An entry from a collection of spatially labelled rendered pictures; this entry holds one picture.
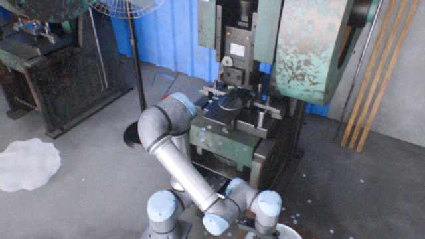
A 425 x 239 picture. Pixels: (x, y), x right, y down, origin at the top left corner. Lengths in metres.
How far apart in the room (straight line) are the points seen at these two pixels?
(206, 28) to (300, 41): 0.60
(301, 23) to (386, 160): 1.93
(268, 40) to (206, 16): 0.31
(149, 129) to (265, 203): 0.45
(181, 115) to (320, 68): 0.50
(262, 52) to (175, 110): 0.54
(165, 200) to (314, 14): 0.88
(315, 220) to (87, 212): 1.45
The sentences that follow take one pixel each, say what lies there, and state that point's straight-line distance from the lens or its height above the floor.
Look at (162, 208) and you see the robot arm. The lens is 1.35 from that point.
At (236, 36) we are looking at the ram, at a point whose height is 1.13.
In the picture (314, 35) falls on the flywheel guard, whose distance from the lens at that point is 1.08.
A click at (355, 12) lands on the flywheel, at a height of 1.33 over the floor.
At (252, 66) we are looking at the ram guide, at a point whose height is 1.02.
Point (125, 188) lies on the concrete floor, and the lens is 2.36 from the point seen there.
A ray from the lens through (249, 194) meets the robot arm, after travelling 1.13.
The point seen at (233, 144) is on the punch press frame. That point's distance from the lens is 1.69.
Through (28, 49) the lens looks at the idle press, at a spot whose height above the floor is 0.66.
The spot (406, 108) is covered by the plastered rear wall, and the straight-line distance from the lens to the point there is 2.94.
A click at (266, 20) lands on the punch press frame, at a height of 1.25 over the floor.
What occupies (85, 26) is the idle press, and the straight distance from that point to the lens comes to 2.87.
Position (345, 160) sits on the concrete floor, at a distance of 2.69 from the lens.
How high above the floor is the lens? 1.74
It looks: 38 degrees down
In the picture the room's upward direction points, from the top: 1 degrees clockwise
